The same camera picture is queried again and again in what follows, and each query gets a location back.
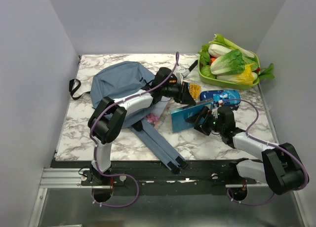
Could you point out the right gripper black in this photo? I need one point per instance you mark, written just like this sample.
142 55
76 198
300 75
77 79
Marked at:
195 118

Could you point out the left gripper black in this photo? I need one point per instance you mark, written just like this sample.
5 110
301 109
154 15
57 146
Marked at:
185 97

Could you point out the blue plastic-wrapped book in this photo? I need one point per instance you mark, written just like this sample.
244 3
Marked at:
179 115

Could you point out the blue student backpack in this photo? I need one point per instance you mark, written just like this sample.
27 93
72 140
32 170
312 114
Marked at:
121 86

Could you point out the designer fate flower book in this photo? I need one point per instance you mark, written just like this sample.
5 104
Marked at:
155 115

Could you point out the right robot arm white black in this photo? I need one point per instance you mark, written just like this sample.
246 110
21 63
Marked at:
277 165

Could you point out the orange comic book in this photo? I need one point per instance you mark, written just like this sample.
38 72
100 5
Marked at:
194 90

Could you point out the green vegetable tray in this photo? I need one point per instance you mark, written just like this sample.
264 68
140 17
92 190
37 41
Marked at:
222 83

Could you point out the blue pencil case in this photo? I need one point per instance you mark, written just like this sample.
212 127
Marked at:
228 97

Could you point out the white napa cabbage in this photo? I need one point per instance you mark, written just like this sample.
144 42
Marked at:
216 50

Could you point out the green leafy lettuce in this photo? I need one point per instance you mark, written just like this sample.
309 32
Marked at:
232 63

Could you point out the yellow leafy vegetable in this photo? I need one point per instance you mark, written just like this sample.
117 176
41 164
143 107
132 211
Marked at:
247 77

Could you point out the bok choy stalk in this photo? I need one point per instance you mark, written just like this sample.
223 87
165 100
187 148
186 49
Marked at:
220 40

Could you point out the dark green spinach leaf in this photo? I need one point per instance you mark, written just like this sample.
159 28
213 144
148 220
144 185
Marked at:
267 72

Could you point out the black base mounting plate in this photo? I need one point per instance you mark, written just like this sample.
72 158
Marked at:
200 177

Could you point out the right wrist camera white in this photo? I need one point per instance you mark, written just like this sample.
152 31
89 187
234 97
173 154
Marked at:
215 112

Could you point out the aluminium rail frame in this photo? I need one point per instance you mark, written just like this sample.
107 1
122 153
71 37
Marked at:
68 197

